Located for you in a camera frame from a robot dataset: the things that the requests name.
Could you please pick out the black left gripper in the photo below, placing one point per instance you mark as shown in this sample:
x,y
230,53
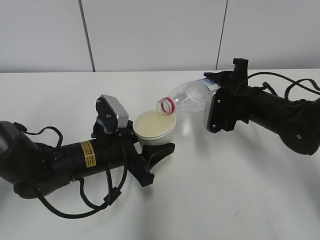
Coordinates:
x,y
111,149

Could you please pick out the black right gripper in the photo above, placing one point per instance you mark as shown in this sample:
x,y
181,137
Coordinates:
x,y
232,81

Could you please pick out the white paper cup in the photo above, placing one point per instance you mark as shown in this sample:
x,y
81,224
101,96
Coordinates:
x,y
154,129

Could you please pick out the clear red-label water bottle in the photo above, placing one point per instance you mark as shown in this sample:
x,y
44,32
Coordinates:
x,y
188,97

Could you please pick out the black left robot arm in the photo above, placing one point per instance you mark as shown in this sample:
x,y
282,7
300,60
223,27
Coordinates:
x,y
51,168

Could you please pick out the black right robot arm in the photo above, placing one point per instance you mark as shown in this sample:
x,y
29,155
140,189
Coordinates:
x,y
297,123

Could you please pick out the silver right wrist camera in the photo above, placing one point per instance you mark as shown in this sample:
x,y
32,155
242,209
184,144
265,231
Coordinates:
x,y
218,112

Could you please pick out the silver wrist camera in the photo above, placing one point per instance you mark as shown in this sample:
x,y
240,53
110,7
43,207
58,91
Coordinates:
x,y
111,114
218,112

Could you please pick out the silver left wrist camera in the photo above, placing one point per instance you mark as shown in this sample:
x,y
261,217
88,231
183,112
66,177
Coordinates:
x,y
111,114

